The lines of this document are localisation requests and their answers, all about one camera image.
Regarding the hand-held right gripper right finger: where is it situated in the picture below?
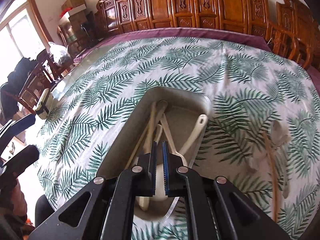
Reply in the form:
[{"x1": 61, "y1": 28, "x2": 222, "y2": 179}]
[{"x1": 162, "y1": 141, "x2": 292, "y2": 240}]

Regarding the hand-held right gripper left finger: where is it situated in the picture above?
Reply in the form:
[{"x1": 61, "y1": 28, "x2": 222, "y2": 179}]
[{"x1": 29, "y1": 141, "x2": 158, "y2": 240}]

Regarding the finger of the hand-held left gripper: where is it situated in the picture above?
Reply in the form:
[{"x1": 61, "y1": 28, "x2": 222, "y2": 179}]
[
  {"x1": 0, "y1": 114, "x2": 37, "y2": 145},
  {"x1": 0, "y1": 145, "x2": 40, "y2": 178}
]

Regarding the cream fork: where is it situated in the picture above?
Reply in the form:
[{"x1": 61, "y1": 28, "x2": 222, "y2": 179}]
[{"x1": 179, "y1": 114, "x2": 208, "y2": 155}]

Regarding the grey rectangular tray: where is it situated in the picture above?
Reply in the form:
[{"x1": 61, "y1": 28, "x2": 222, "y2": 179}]
[{"x1": 96, "y1": 86, "x2": 213, "y2": 223}]

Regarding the person's left hand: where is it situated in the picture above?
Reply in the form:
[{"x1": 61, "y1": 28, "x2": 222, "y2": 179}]
[{"x1": 11, "y1": 180, "x2": 28, "y2": 224}]

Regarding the wooden dining chair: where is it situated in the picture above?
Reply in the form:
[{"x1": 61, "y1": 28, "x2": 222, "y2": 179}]
[{"x1": 0, "y1": 55, "x2": 65, "y2": 120}]

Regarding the black clothing pile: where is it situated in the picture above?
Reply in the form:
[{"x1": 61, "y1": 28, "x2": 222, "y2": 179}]
[{"x1": 0, "y1": 56, "x2": 38, "y2": 120}]

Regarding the clear plastic bag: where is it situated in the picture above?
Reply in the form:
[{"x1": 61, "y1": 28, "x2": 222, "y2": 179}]
[{"x1": 47, "y1": 41, "x2": 72, "y2": 67}]

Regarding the clear plastic utensil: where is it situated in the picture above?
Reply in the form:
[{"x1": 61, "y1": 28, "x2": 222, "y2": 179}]
[
  {"x1": 269, "y1": 120, "x2": 290, "y2": 200},
  {"x1": 247, "y1": 135, "x2": 290, "y2": 174}
]

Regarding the leaf-print tablecloth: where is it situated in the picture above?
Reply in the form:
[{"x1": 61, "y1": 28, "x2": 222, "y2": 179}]
[{"x1": 34, "y1": 36, "x2": 320, "y2": 240}]

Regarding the brown cardboard box stack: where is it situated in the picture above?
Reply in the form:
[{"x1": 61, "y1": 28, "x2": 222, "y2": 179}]
[{"x1": 67, "y1": 12, "x2": 88, "y2": 40}]

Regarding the white box with red items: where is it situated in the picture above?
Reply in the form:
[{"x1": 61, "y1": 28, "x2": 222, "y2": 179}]
[{"x1": 59, "y1": 8, "x2": 87, "y2": 20}]

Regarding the long purple seat cushion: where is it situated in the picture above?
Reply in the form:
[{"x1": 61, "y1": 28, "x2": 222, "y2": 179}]
[{"x1": 72, "y1": 27, "x2": 272, "y2": 63}]

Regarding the carved wooden sofa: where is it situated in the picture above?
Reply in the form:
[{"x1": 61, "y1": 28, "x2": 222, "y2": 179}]
[{"x1": 94, "y1": 0, "x2": 313, "y2": 68}]

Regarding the square purple seat cushion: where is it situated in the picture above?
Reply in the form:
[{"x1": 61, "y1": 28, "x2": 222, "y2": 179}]
[{"x1": 306, "y1": 65, "x2": 320, "y2": 98}]

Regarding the carved wooden armchair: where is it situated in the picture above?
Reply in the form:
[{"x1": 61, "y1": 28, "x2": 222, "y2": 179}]
[{"x1": 276, "y1": 0, "x2": 320, "y2": 70}]

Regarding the wooden window frame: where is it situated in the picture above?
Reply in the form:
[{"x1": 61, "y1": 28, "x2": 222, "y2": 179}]
[{"x1": 0, "y1": 0, "x2": 54, "y2": 80}]

